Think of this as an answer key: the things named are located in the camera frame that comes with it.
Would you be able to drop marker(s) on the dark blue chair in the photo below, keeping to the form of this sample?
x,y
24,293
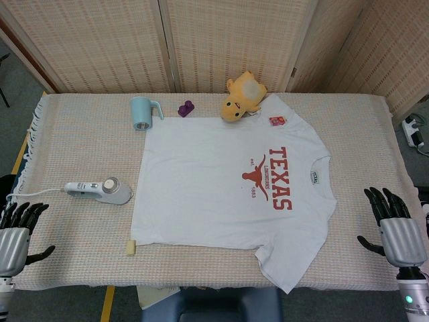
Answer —
x,y
214,305

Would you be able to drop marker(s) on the woven wooden folding screen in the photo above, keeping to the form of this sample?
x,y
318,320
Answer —
x,y
100,43

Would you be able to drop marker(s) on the purple toy block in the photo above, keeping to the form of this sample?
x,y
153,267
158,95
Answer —
x,y
185,109

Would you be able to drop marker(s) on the white handheld steam iron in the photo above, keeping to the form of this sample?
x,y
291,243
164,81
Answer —
x,y
107,192

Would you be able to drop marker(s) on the yellow plush toy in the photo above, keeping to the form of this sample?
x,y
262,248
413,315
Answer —
x,y
239,100

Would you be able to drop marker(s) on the white Texas print T-shirt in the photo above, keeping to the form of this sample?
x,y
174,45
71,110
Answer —
x,y
201,167

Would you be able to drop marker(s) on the white power strip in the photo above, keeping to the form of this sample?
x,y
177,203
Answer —
x,y
413,131

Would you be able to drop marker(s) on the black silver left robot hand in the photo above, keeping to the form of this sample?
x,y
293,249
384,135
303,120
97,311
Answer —
x,y
13,241

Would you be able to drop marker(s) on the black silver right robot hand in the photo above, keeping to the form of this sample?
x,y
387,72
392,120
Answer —
x,y
400,239

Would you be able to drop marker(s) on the small red packet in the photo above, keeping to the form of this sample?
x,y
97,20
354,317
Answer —
x,y
277,120

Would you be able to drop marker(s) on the beige woven table cloth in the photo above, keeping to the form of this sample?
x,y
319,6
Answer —
x,y
83,151

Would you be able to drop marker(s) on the pale yellow soap bar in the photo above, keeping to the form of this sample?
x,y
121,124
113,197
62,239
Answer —
x,y
131,248

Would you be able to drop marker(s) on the light blue plastic jug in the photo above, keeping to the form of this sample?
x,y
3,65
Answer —
x,y
140,112

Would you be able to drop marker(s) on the white paper sheet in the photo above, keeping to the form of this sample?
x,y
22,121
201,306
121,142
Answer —
x,y
154,296

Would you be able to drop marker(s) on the black stand leg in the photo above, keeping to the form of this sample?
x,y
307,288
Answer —
x,y
3,90

